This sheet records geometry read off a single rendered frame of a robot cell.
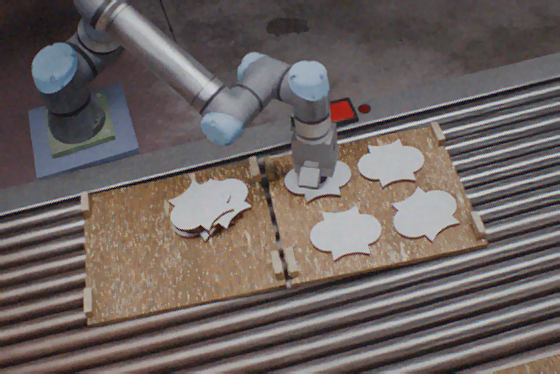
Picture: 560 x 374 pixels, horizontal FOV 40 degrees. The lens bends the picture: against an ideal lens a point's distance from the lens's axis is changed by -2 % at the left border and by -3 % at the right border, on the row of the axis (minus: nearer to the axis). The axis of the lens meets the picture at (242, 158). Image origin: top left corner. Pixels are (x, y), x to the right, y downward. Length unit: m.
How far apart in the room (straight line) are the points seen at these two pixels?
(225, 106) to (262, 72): 0.11
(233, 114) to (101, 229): 0.44
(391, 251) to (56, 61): 0.90
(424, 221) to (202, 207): 0.47
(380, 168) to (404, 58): 1.76
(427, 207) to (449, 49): 1.91
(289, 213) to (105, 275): 0.41
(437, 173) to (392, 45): 1.83
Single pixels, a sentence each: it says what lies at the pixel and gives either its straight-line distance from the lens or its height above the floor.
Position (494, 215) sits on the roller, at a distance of 1.71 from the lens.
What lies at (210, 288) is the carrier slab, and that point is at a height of 0.94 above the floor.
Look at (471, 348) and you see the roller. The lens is 1.52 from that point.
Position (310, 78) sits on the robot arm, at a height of 1.26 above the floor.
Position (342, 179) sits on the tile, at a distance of 1.71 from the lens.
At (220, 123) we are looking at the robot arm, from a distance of 1.47.
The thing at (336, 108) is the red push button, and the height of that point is 0.93.
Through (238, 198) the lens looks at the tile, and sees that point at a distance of 1.67.
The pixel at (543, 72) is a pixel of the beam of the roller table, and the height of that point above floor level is 0.92.
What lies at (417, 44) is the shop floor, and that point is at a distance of 3.53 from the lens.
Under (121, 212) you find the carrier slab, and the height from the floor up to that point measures 0.94.
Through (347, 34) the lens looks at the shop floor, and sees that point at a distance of 3.59.
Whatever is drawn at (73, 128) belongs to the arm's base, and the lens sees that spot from 1.99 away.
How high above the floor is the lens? 2.25
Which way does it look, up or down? 47 degrees down
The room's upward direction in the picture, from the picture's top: 11 degrees counter-clockwise
